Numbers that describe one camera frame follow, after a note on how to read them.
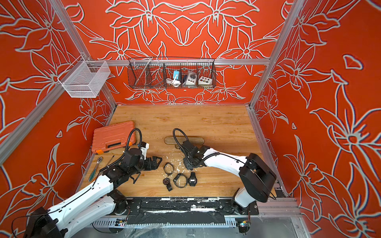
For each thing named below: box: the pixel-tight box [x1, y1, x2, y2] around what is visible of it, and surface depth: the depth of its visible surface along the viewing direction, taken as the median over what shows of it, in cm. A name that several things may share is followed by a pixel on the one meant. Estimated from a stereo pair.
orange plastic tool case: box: [91, 120, 136, 155], surface depth 97 cm
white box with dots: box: [197, 75, 213, 85], surface depth 96 cm
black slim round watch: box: [163, 162, 175, 177], surface depth 87 cm
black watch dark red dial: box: [162, 177, 173, 192], surface depth 81 cm
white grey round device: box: [185, 70, 198, 86], surface depth 93 cm
